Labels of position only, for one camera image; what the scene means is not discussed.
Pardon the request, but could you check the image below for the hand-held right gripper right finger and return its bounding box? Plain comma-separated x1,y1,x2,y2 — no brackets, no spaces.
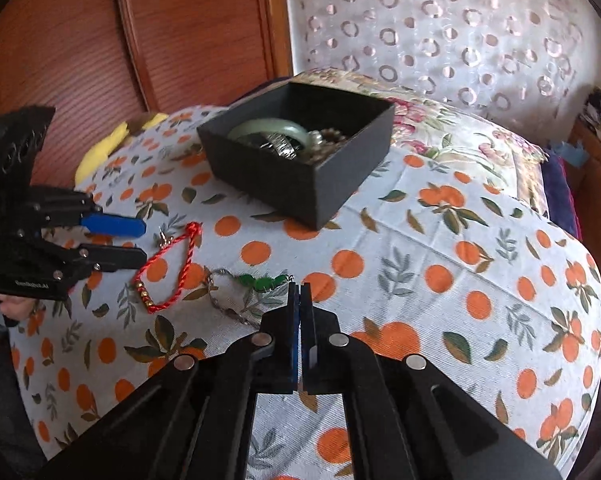
300,282,564,480

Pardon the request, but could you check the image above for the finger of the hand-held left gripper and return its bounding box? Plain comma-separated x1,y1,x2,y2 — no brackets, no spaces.
18,234,148,287
15,187,146,237

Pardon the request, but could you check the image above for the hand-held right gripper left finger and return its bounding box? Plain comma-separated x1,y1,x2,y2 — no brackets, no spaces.
45,282,300,480

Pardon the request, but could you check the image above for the red rope bracelet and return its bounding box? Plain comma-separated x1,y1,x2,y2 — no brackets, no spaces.
133,221,204,315

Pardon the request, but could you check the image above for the green bead chain bracelet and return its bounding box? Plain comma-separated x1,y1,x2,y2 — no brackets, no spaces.
200,267,296,332

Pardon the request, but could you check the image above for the black square box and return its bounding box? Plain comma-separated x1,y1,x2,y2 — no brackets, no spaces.
196,81,396,231

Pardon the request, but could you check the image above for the jade bangle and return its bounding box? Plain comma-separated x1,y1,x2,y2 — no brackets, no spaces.
228,117,312,150

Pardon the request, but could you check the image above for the silver bangle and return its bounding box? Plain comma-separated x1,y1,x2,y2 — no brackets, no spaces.
253,132,302,162

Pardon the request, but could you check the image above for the dark wooden bead bracelet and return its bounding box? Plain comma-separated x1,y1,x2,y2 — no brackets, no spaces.
300,127,355,164

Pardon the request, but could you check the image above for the person's left hand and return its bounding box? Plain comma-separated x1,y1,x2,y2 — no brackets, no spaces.
0,282,44,328

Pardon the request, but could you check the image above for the yellow plush toy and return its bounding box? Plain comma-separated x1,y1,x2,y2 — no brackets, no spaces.
75,112,169,184

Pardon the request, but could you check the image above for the orange fruit print blanket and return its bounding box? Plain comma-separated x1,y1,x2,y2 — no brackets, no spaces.
8,105,601,480

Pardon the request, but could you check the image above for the person's dark clothing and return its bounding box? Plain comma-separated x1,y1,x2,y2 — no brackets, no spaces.
0,300,47,473

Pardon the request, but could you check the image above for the wooden wardrobe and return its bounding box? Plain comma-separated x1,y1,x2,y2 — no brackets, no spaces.
0,0,294,202

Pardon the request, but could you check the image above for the floral bed sheet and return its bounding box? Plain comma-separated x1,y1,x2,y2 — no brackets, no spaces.
290,70,550,211

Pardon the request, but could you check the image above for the dark blue blanket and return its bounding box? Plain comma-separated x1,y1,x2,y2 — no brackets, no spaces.
541,152,581,239

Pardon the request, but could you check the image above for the wooden cabinet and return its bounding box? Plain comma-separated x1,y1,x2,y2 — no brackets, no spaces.
563,115,601,283

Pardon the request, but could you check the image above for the teal plastic bag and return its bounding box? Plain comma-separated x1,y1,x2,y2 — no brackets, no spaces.
551,140,590,167

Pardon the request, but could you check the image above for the circle pattern sheer curtain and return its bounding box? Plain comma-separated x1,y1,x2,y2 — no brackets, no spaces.
283,0,597,142

